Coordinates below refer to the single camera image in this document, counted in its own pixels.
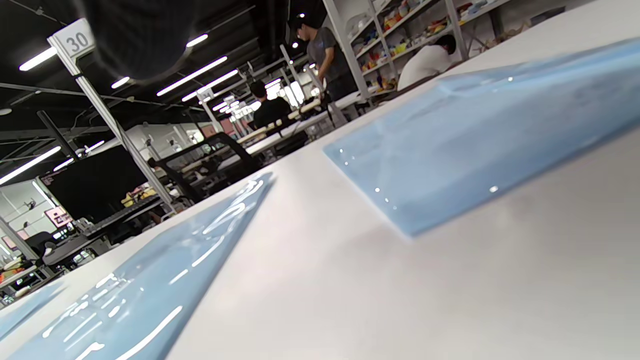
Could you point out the person's right hand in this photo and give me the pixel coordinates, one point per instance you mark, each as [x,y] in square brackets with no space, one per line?
[140,35]

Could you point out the blue plastic snap folder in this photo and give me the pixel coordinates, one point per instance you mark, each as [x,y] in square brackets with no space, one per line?
[20,310]
[475,150]
[150,290]

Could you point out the row of ceiling light strips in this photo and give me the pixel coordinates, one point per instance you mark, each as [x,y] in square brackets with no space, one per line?
[192,75]

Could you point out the black mesh office chair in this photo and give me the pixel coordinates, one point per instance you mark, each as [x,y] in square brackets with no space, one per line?
[239,145]

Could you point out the large black screen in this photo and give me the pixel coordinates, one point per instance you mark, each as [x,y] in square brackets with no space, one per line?
[95,180]

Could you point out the white shelving rack with items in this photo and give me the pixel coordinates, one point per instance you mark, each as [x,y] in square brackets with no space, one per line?
[400,47]

